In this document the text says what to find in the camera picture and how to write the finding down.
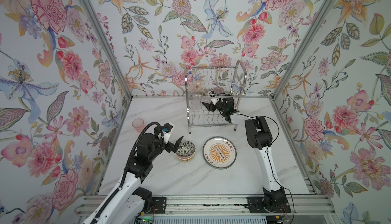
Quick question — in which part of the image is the red patterned bowl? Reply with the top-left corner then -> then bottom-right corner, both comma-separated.
176,140 -> 196,157

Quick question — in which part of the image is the orange white bowl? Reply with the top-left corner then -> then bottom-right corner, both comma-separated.
176,155 -> 194,162

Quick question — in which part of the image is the pink tinted glass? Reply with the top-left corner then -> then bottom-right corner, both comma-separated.
132,118 -> 146,133

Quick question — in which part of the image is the patterned plate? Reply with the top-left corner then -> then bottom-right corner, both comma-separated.
202,137 -> 237,170

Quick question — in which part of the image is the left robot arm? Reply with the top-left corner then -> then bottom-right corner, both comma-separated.
83,132 -> 183,224

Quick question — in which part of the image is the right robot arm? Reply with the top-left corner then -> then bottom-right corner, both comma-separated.
202,97 -> 289,213

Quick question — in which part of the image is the chrome two-tier dish rack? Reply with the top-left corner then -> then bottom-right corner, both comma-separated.
184,61 -> 247,133

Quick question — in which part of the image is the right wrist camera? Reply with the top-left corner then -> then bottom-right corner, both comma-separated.
209,91 -> 221,105

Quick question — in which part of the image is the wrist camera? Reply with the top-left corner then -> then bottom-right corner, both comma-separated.
209,91 -> 221,105
158,123 -> 175,144

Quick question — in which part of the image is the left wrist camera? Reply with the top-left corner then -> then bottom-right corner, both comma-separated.
158,123 -> 175,144

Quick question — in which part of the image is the black corrugated cable left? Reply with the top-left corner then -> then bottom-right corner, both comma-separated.
90,121 -> 163,224

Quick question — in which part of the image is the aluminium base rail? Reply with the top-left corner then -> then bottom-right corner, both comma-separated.
75,188 -> 339,224

